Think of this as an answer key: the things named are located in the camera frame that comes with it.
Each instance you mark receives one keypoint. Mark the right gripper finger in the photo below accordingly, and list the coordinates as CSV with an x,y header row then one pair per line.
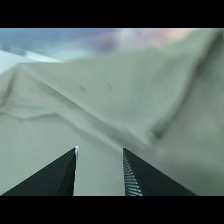
x,y
56,178

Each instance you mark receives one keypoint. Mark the beige garment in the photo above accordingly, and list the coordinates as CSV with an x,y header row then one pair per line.
x,y
126,100

